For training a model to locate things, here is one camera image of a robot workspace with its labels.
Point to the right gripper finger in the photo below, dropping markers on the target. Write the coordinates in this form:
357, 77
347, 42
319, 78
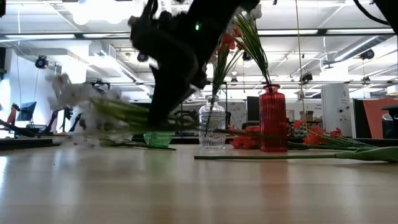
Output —
168, 93
199, 74

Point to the black artificial tulip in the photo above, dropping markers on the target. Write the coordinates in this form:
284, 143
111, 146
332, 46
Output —
264, 157

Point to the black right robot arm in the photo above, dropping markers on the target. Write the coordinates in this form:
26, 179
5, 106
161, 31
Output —
224, 18

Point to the green glass vase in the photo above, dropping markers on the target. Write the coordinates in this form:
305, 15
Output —
158, 138

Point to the clear glass vase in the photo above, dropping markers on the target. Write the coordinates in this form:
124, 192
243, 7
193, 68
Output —
212, 127

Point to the red glass vase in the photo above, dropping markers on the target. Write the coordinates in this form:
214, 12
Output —
273, 118

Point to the cardboard box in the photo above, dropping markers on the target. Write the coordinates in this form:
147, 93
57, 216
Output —
308, 115

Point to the background computer monitor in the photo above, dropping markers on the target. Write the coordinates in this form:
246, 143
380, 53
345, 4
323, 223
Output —
27, 109

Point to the white room pillar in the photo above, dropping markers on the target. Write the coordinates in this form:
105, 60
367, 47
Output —
337, 109

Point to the orange partition panel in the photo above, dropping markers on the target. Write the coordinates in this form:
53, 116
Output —
373, 118

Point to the black office chair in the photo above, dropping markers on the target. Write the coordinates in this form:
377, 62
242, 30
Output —
391, 121

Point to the black aluminium table frame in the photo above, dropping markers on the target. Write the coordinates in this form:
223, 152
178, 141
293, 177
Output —
31, 142

